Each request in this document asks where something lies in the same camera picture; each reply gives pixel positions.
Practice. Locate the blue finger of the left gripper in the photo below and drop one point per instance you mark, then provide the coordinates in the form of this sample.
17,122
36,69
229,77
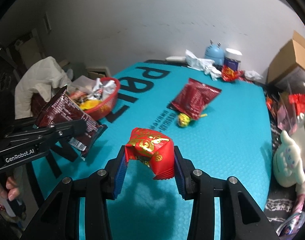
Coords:
60,129

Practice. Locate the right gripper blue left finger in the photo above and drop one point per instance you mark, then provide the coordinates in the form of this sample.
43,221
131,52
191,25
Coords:
119,176

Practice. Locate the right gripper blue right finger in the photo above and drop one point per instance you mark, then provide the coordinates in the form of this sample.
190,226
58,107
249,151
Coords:
180,175

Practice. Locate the red gold candy packet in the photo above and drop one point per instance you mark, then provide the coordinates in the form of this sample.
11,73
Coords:
154,150

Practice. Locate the beige brown snack bag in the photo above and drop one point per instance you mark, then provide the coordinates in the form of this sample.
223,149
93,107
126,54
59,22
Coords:
62,109

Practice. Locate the yellow snack packet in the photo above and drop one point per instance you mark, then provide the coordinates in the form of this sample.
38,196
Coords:
89,104

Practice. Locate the dark red snack bag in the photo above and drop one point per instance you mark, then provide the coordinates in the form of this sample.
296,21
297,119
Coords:
194,98

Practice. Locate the clear zip bag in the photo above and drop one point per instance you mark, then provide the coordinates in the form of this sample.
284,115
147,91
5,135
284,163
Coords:
83,84

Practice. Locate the white snack packet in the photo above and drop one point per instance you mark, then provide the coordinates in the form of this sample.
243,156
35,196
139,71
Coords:
97,91

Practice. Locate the person's left hand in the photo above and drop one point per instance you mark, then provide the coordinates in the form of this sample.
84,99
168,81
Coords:
13,188

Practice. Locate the yellow foil candy ball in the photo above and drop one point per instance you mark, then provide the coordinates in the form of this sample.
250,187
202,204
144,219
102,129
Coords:
184,120

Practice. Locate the white quilted jacket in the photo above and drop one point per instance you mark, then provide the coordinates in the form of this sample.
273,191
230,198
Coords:
42,77

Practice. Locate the red plastic mesh basket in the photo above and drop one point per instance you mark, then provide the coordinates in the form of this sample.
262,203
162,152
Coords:
105,107

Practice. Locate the teal printed table mat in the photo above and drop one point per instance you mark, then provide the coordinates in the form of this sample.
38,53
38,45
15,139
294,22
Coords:
233,139

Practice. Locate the white packet in basket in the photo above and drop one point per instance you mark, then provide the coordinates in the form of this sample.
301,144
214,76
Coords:
108,89

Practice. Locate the red packet near jar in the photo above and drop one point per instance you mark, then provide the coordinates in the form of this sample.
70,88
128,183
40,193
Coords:
229,75

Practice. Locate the crumpled white tissue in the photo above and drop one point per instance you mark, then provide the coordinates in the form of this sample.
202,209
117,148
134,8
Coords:
204,65

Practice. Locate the pale green plush toy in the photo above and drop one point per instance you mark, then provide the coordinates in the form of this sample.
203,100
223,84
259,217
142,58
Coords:
287,162

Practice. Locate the white remote on table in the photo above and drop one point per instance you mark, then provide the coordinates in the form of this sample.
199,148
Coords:
178,59

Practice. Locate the small crumpled white wrapper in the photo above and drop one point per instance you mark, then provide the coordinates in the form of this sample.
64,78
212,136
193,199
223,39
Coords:
252,75

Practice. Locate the blue deer humidifier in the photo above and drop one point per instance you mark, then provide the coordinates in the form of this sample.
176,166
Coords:
215,52

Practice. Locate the white lidded purple jar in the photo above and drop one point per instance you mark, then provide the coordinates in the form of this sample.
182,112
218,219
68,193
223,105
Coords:
232,59

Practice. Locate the red packet in clutter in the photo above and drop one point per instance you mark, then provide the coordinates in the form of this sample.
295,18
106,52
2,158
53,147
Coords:
298,100

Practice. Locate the brown cardboard box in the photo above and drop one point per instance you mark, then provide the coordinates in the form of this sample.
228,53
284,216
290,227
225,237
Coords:
288,66

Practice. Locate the wooden wall hatch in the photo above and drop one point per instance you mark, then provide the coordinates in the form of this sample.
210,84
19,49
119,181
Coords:
98,72

